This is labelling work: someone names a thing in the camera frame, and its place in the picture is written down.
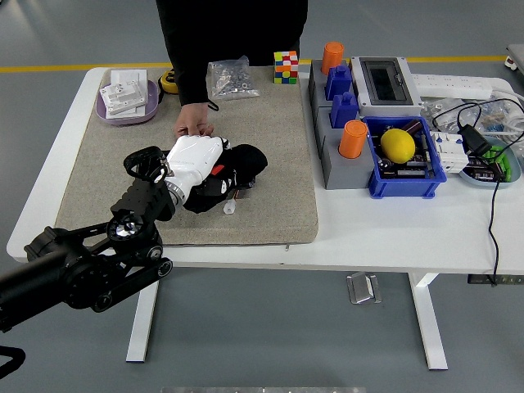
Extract person's right hand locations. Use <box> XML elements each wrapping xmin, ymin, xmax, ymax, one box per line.
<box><xmin>173</xmin><ymin>102</ymin><xmax>215</xmax><ymax>139</ymax></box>

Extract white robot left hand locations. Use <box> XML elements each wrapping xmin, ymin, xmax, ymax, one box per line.
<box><xmin>165</xmin><ymin>134</ymin><xmax>239</xmax><ymax>197</ymax></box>

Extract black rag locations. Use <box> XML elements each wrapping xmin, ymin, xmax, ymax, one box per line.
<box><xmin>182</xmin><ymin>142</ymin><xmax>269</xmax><ymax>214</ymax></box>

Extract black table control panel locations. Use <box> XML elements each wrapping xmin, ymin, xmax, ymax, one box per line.
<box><xmin>468</xmin><ymin>273</ymin><xmax>524</xmax><ymax>286</ymax></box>

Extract purple tray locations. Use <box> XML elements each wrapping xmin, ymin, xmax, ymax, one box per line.
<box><xmin>95</xmin><ymin>79</ymin><xmax>160</xmax><ymax>126</ymax></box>

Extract yellow black tape measure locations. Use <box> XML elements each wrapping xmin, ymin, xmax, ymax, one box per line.
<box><xmin>158</xmin><ymin>68</ymin><xmax>181</xmax><ymax>94</ymax></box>

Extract clear bag of screws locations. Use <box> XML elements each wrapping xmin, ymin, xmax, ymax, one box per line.
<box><xmin>206</xmin><ymin>56</ymin><xmax>261</xmax><ymax>102</ymax></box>

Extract grey-brown mat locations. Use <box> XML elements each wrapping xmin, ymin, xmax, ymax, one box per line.
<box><xmin>54</xmin><ymin>66</ymin><xmax>319</xmax><ymax>250</ymax></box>

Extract person's torso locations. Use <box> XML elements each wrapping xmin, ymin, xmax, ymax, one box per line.
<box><xmin>155</xmin><ymin>0</ymin><xmax>309</xmax><ymax>69</ymax></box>

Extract colourful puzzle cube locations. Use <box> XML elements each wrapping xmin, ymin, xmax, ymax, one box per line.
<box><xmin>273</xmin><ymin>50</ymin><xmax>299</xmax><ymax>86</ymax></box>

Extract grey block base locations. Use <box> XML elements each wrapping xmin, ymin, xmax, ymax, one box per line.
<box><xmin>314</xmin><ymin>106</ymin><xmax>376</xmax><ymax>191</ymax></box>
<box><xmin>307</xmin><ymin>59</ymin><xmax>361</xmax><ymax>111</ymax></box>

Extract blue block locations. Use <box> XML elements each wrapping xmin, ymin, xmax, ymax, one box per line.
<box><xmin>325</xmin><ymin>65</ymin><xmax>354</xmax><ymax>102</ymax></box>
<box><xmin>330</xmin><ymin>93</ymin><xmax>360</xmax><ymax>129</ymax></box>

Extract orange cylinder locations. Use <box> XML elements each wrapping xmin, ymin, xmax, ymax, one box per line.
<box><xmin>337</xmin><ymin>120</ymin><xmax>369</xmax><ymax>160</ymax></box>
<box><xmin>321</xmin><ymin>41</ymin><xmax>346</xmax><ymax>76</ymax></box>

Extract white table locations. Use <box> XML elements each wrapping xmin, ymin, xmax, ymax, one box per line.
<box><xmin>6</xmin><ymin>66</ymin><xmax>524</xmax><ymax>372</ymax></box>

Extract grey electrical distribution box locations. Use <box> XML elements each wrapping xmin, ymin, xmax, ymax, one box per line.
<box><xmin>350</xmin><ymin>56</ymin><xmax>424</xmax><ymax>118</ymax></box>

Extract yellow lemon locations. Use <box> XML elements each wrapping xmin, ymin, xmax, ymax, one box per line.
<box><xmin>380</xmin><ymin>128</ymin><xmax>417</xmax><ymax>165</ymax></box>

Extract dark circuit board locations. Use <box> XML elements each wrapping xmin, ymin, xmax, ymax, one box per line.
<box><xmin>378</xmin><ymin>154</ymin><xmax>435</xmax><ymax>179</ymax></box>

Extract blue plastic bin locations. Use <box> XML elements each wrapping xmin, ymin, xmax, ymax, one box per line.
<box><xmin>362</xmin><ymin>115</ymin><xmax>448</xmax><ymax>200</ymax></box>

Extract clear bags of parts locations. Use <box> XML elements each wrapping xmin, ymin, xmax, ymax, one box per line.
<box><xmin>421</xmin><ymin>97</ymin><xmax>524</xmax><ymax>136</ymax></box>

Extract white circuit breaker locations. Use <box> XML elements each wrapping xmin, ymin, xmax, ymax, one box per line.
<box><xmin>429</xmin><ymin>131</ymin><xmax>468</xmax><ymax>174</ymax></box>

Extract white power strip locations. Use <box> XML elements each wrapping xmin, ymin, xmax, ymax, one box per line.
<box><xmin>410</xmin><ymin>74</ymin><xmax>494</xmax><ymax>101</ymax></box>

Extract light blue dish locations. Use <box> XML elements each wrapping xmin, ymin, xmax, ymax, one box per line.
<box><xmin>458</xmin><ymin>137</ymin><xmax>522</xmax><ymax>190</ymax></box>

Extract black power adapter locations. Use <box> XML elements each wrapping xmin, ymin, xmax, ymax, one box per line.
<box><xmin>457</xmin><ymin>124</ymin><xmax>493</xmax><ymax>157</ymax></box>

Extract brown black circuit modules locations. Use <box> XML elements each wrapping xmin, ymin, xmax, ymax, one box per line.
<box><xmin>466</xmin><ymin>157</ymin><xmax>507</xmax><ymax>181</ymax></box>

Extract green plastic part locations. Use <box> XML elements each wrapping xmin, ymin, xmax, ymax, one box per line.
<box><xmin>482</xmin><ymin>145</ymin><xmax>513</xmax><ymax>182</ymax></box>

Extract white cart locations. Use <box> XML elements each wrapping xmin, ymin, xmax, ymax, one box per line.
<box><xmin>504</xmin><ymin>43</ymin><xmax>524</xmax><ymax>79</ymax></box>

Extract white wire connector plug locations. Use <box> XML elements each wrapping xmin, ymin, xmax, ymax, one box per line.
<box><xmin>223</xmin><ymin>190</ymin><xmax>242</xmax><ymax>216</ymax></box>

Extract white switch plate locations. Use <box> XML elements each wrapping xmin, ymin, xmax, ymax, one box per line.
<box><xmin>110</xmin><ymin>68</ymin><xmax>148</xmax><ymax>89</ymax></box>
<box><xmin>105</xmin><ymin>97</ymin><xmax>147</xmax><ymax>120</ymax></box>
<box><xmin>100</xmin><ymin>80</ymin><xmax>147</xmax><ymax>108</ymax></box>

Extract metal bracket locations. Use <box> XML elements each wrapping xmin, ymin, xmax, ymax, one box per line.
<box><xmin>346</xmin><ymin>271</ymin><xmax>382</xmax><ymax>305</ymax></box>

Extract black robot strap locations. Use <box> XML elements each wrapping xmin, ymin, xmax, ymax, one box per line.
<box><xmin>0</xmin><ymin>346</ymin><xmax>27</xmax><ymax>378</ymax></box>

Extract white cable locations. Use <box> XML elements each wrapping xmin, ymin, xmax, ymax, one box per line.
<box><xmin>490</xmin><ymin>88</ymin><xmax>524</xmax><ymax>144</ymax></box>

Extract black power cable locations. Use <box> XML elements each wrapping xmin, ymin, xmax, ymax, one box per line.
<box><xmin>431</xmin><ymin>94</ymin><xmax>511</xmax><ymax>287</ymax></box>

